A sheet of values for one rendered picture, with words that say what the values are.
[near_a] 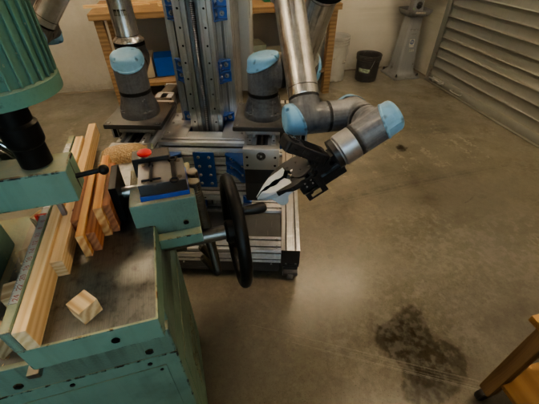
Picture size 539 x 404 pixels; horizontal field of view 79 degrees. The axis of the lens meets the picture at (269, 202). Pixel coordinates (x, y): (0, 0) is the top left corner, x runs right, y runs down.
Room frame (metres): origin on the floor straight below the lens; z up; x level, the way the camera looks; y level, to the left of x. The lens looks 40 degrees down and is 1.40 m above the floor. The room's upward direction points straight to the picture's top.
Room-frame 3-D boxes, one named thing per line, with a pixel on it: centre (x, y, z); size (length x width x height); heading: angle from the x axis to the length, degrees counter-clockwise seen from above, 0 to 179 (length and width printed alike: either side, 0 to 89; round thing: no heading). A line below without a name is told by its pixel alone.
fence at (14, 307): (0.52, 0.46, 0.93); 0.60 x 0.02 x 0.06; 16
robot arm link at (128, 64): (1.26, 0.52, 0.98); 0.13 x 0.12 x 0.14; 12
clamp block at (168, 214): (0.59, 0.24, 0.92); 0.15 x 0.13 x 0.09; 16
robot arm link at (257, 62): (1.24, 0.02, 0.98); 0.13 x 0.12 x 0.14; 102
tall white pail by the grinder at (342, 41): (3.97, -0.75, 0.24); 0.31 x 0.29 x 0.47; 103
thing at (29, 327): (0.53, 0.44, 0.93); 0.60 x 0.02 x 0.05; 16
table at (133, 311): (0.57, 0.32, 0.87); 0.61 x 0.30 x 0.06; 16
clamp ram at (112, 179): (0.57, 0.30, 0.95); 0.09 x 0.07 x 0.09; 16
